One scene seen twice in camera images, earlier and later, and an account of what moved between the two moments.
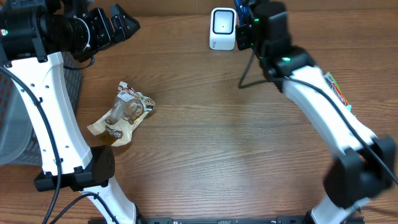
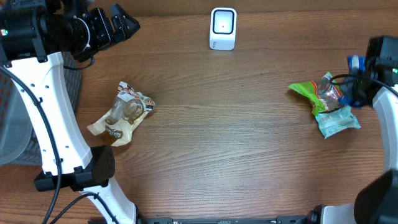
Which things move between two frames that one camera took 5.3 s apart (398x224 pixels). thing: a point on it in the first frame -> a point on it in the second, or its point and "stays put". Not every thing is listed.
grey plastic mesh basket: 20,142 stays put
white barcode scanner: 222,28 stays put
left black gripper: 99,17 stays put
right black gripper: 242,40 -> 349,89
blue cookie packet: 242,11 -> 357,64
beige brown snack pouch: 128,107 stays put
